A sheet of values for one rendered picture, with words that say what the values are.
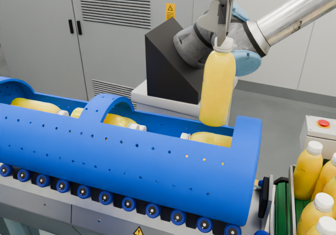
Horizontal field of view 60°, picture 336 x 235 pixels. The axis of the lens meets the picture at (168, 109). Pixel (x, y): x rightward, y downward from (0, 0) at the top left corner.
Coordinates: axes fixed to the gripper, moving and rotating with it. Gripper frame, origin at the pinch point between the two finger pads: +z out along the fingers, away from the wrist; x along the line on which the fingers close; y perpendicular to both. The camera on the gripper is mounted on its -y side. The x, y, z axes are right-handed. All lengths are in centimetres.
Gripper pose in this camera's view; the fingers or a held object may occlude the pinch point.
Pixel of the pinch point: (224, 37)
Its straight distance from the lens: 65.2
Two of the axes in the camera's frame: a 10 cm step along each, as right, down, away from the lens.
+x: -3.1, 4.8, -8.2
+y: -9.5, -1.6, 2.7
